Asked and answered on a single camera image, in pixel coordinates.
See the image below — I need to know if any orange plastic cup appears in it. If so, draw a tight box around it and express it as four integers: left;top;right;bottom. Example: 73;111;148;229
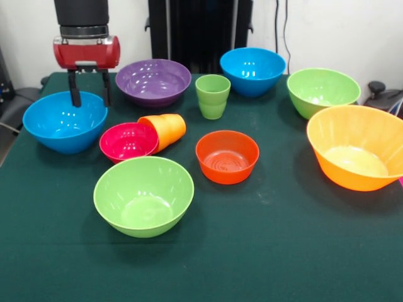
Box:
137;113;187;155

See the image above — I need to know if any large orange plastic bowl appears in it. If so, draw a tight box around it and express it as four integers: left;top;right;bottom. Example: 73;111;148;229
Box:
307;104;403;192

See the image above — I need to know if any purple plastic bowl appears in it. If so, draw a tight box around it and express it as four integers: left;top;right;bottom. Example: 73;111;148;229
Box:
115;59;192;109

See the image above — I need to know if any blue plastic bowl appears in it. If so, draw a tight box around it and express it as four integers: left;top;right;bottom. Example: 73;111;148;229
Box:
219;47;287;98
22;91;108;155

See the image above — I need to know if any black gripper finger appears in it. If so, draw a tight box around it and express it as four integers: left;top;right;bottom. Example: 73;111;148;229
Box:
100;69;113;108
67;69;82;108

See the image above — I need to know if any pink plastic bowl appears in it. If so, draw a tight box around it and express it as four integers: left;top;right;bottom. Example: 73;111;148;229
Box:
99;122;159;164

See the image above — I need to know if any dark green table cloth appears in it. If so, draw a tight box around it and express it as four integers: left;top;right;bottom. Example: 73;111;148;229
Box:
0;72;403;302

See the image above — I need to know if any green plastic cup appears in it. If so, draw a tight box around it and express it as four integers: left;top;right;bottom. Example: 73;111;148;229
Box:
195;74;232;120

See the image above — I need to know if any black wall cable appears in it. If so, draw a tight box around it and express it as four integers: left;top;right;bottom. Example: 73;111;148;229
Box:
283;0;292;76
274;0;281;55

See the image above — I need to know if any green plastic bowl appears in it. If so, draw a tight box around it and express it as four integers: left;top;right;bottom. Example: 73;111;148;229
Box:
287;67;361;120
93;156;195;238

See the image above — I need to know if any dark grey chair base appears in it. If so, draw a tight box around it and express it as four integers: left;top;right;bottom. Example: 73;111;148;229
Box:
0;86;42;133
363;81;403;119

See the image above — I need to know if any red-orange plastic bowl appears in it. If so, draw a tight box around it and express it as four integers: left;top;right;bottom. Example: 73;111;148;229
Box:
195;130;260;185

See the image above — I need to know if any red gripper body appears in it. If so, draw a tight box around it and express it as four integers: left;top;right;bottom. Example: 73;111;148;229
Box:
52;35;122;71

